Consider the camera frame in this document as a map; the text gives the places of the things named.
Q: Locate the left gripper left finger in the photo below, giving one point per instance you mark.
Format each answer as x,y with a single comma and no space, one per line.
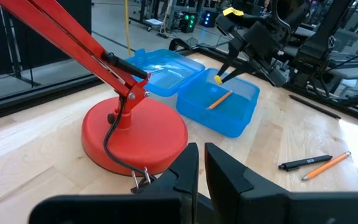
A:
172,199

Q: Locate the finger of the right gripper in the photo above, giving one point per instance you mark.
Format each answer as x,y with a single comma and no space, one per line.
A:
241,71
232,54

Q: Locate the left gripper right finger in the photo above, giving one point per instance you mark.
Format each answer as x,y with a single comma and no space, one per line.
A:
238,193

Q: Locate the yellow and black marker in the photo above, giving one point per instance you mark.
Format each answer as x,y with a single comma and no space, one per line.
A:
218,80

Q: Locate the orange pencil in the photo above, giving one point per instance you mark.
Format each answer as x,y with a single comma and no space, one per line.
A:
220,99
326,165

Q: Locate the black pen white print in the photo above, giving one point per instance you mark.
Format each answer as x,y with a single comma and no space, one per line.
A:
306,162

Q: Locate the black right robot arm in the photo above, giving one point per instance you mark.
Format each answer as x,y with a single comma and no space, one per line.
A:
319,43

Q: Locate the blue plastic supply box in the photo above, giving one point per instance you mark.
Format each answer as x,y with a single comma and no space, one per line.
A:
228,115

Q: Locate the yellow tape tag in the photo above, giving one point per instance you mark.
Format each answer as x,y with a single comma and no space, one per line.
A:
233,12

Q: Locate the computer tower blue lights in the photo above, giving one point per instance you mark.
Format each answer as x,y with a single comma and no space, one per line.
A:
209,18

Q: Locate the computer tower green lights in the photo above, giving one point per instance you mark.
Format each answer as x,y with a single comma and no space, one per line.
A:
188,21

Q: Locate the red desk lamp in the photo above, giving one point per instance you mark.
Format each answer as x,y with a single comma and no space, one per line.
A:
151,133

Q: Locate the black divider screen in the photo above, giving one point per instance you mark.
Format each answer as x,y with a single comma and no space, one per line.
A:
57,31

